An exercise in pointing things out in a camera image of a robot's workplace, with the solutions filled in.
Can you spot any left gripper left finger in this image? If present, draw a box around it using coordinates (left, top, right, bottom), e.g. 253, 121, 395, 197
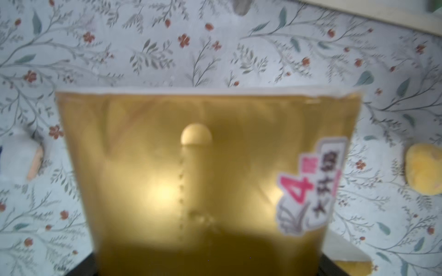
66, 253, 99, 276

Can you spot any small yellow object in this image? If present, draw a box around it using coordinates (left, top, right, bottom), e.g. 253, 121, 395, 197
405, 143, 442, 196

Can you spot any gold tissue pack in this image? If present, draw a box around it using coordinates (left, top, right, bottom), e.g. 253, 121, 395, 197
323, 230, 372, 276
56, 87, 361, 276

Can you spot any small white toy figure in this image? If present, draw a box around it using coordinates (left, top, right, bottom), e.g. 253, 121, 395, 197
1, 132, 44, 185

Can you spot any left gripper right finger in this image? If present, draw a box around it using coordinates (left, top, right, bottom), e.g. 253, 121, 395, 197
317, 254, 349, 276

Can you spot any white two-tier shelf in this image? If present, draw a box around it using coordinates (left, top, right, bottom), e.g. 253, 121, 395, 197
233, 1, 442, 36

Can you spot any floral table mat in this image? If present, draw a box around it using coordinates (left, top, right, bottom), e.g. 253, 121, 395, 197
1, 1, 442, 276

